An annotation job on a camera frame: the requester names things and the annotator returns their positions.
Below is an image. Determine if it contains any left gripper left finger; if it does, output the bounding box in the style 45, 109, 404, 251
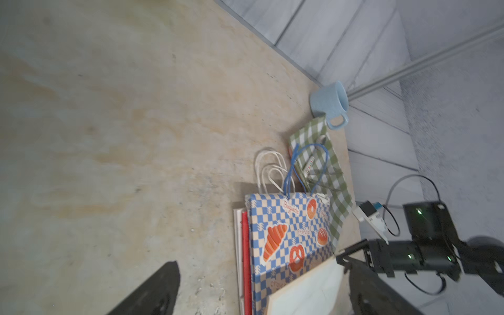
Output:
108, 261, 181, 315

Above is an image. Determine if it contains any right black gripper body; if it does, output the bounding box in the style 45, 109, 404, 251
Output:
363, 240, 394, 278

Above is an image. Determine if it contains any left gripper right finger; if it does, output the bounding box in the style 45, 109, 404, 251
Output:
348, 258, 422, 315

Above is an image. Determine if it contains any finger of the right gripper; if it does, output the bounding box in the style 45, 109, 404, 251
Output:
335, 239, 369, 265

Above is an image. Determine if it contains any blue checkered paper bag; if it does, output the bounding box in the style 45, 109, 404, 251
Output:
267, 162, 335, 304

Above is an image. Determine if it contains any red and white paper bag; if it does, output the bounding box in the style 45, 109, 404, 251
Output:
244, 148, 289, 314

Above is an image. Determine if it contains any white happy every day bag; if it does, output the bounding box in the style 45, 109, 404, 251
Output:
234, 208, 245, 315

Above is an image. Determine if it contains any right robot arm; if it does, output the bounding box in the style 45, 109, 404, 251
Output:
336, 202, 503, 295

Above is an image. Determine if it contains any green checkered cloth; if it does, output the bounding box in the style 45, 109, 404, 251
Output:
288, 116, 354, 249

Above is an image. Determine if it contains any metal spoon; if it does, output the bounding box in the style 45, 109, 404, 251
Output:
303, 134, 326, 178

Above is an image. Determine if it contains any light blue mug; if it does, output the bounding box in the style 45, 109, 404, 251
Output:
309, 81, 349, 131

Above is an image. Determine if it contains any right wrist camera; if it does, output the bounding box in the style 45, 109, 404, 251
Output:
352, 201, 389, 245

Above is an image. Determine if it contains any right metal frame post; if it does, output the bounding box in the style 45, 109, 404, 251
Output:
347, 19, 503, 101

